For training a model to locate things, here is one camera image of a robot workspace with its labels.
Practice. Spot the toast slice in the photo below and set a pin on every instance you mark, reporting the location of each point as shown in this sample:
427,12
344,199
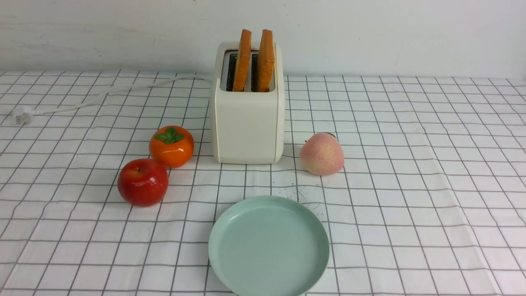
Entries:
242,62
265,62

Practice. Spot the cream white toaster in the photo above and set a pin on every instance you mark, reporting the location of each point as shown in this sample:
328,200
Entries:
247,127

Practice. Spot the pink peach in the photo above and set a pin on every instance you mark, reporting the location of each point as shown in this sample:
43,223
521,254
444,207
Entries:
322,155

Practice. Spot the orange persimmon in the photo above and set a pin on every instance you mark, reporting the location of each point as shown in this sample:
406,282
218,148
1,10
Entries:
172,145

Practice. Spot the light green plate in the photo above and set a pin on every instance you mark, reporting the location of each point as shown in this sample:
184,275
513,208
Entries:
268,246

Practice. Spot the red apple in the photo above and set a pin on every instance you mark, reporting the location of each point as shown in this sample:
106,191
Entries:
143,182

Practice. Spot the white checkered tablecloth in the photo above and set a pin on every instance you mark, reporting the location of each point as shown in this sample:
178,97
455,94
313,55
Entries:
431,199

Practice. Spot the white power plug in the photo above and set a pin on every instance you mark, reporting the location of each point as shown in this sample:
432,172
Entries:
23,115

